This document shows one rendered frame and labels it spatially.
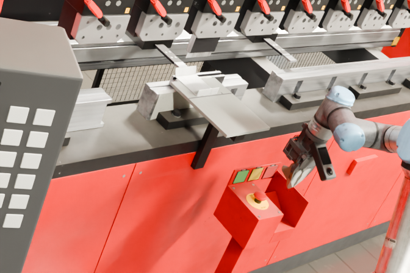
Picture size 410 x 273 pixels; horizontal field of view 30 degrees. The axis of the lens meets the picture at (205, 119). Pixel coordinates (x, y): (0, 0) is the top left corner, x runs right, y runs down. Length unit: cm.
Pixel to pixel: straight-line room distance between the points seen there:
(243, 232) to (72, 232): 50
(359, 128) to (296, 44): 102
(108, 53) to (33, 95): 152
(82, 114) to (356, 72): 124
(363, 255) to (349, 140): 176
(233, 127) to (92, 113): 39
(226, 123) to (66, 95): 129
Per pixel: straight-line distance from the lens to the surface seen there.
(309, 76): 272
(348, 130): 206
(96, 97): 209
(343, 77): 290
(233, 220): 230
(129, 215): 230
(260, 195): 227
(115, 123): 219
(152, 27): 202
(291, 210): 240
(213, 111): 218
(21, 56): 88
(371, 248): 385
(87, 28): 189
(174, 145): 220
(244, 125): 217
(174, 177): 231
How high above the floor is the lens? 203
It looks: 29 degrees down
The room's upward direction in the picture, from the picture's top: 23 degrees clockwise
